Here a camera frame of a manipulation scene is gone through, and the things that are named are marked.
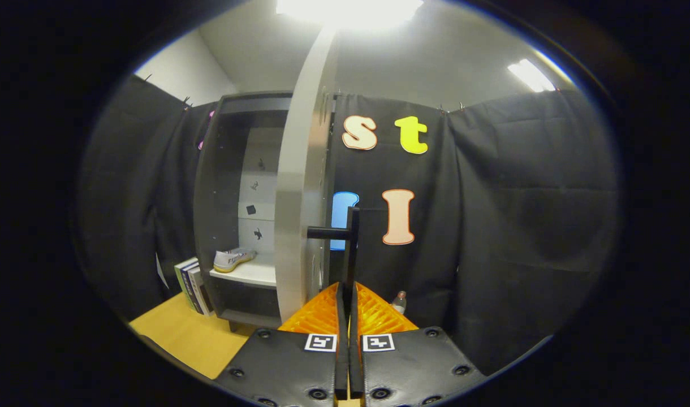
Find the beige shoe cabinet door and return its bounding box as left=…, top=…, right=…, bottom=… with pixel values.
left=273, top=25, right=343, bottom=324

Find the narrow ceiling light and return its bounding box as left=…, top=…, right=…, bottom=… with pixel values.
left=506, top=58, right=556, bottom=93

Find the dark grey shoe cabinet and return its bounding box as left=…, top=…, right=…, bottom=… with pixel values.
left=193, top=90, right=294, bottom=333

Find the dark blue spine book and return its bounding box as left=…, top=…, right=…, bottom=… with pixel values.
left=181, top=263, right=207, bottom=315

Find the white cover book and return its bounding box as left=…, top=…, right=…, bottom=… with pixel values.
left=188, top=267, right=214, bottom=317

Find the light grey cabinet shelf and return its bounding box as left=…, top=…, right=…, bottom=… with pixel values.
left=209, top=261, right=278, bottom=289

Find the black cabinet door handle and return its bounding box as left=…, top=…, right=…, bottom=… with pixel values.
left=307, top=206, right=361, bottom=295

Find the white canvas shoe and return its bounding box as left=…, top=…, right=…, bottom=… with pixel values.
left=213, top=247, right=257, bottom=274

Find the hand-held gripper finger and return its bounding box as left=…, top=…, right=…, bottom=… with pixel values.
left=348, top=282, right=487, bottom=407
left=215, top=282, right=350, bottom=407

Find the black backdrop cloth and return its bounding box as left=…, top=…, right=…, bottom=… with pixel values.
left=76, top=73, right=620, bottom=376

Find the large ceiling light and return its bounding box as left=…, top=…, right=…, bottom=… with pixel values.
left=274, top=0, right=425, bottom=29

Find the green spine book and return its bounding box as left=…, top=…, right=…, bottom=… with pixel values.
left=174, top=257, right=201, bottom=313

